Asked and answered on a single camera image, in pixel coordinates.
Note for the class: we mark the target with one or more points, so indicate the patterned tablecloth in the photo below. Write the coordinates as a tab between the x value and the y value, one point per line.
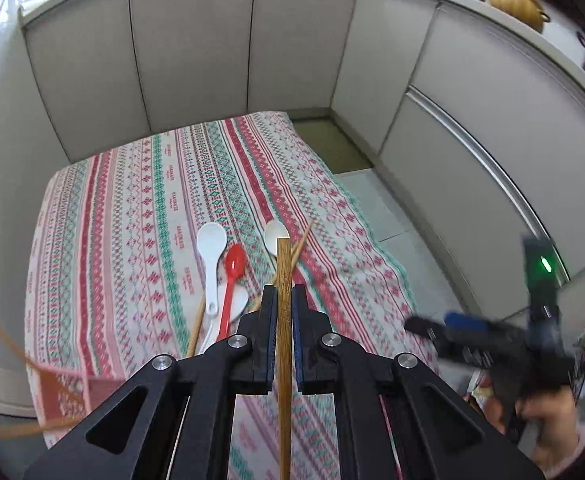
137	200

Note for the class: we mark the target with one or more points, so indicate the brown clay pot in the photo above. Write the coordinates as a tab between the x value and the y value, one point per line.
515	2

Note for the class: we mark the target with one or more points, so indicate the person's right hand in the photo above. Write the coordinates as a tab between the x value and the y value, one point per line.
552	425

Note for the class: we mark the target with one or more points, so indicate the red spoon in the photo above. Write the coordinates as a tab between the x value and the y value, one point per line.
235	260

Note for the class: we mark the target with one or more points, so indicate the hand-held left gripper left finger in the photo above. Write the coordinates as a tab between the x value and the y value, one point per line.
271	340

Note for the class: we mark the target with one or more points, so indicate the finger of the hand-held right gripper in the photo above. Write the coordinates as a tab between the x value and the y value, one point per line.
465	321
425	330

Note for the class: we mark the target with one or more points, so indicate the white spoon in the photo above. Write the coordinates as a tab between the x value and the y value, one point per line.
240	301
275	232
211	242

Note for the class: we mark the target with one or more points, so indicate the wooden chopstick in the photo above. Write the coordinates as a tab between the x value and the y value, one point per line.
298	251
305	232
283	270
22	430
196	327
2	332

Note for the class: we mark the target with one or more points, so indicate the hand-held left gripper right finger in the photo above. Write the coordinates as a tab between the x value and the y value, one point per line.
297	340

